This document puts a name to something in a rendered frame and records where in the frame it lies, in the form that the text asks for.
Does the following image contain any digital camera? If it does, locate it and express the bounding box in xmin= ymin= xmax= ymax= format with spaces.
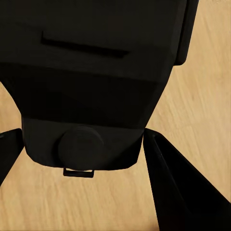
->
xmin=0 ymin=0 xmax=199 ymax=178

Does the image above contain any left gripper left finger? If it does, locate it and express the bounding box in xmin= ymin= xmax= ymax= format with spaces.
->
xmin=0 ymin=128 xmax=25 ymax=185

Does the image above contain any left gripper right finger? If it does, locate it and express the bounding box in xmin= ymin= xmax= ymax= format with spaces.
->
xmin=142 ymin=128 xmax=231 ymax=231

